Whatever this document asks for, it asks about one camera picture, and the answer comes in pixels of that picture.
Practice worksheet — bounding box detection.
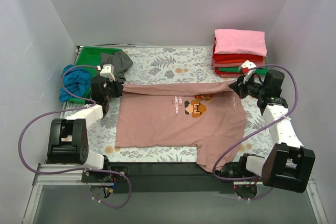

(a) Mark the green plastic tray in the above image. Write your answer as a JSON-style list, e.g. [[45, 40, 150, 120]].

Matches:
[[67, 46, 122, 104]]

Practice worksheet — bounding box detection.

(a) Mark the orange folded t-shirt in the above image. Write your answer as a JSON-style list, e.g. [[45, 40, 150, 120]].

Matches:
[[213, 59, 265, 65]]

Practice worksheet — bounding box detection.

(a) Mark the salmon folded t-shirt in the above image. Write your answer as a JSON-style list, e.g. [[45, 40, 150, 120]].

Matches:
[[212, 60, 266, 68]]

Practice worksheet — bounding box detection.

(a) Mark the blue crumpled t-shirt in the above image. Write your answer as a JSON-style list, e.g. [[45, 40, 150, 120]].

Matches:
[[59, 65, 91, 103]]

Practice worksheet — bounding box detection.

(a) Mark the purple cable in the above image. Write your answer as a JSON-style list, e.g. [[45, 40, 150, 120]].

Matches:
[[18, 65, 132, 209], [212, 64, 298, 201]]

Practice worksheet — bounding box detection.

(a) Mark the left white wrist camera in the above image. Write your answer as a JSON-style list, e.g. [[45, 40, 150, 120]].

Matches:
[[97, 64, 116, 82]]

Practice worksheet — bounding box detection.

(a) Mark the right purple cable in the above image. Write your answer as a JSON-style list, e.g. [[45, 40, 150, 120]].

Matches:
[[212, 64, 298, 201]]

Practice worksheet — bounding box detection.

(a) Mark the aluminium frame rail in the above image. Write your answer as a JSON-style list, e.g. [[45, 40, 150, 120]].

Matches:
[[23, 164, 328, 223]]

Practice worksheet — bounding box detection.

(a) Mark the light pink folded t-shirt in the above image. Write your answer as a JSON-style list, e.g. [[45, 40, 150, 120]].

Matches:
[[214, 29, 267, 57]]

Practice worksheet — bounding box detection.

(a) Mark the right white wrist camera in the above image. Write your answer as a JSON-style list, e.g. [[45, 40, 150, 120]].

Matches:
[[238, 60, 257, 84]]

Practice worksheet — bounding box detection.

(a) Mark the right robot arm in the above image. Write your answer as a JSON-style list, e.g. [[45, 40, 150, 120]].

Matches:
[[229, 67, 316, 193]]

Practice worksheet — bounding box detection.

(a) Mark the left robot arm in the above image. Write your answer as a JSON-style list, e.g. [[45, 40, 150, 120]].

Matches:
[[47, 76, 127, 183]]

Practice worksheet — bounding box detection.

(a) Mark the bottom pink folded t-shirt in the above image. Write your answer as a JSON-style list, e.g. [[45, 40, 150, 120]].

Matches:
[[219, 73, 242, 78]]

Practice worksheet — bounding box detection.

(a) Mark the floral patterned table mat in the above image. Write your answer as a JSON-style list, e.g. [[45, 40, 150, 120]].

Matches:
[[88, 46, 274, 162]]

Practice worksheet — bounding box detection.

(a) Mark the grey t-shirt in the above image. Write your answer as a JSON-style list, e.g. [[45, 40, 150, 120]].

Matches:
[[100, 50, 133, 84]]

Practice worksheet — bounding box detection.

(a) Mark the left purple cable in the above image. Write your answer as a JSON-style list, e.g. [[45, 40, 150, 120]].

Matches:
[[18, 65, 132, 209]]

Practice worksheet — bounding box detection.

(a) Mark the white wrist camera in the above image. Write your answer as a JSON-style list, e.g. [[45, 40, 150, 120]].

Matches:
[[238, 60, 257, 84], [97, 64, 116, 82]]

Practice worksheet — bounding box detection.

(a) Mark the green folded t-shirt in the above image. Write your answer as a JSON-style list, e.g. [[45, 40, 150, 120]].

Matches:
[[215, 60, 268, 76]]

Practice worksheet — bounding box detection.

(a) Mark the dusty pink printed t-shirt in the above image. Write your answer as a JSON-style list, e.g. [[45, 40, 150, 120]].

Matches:
[[116, 82, 247, 172]]

